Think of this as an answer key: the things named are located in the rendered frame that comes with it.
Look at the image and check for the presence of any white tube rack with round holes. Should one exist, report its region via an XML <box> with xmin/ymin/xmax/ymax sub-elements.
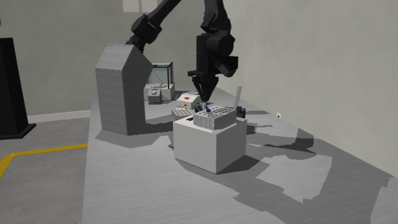
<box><xmin>172</xmin><ymin>108</ymin><xmax>193</xmax><ymax>121</ymax></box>

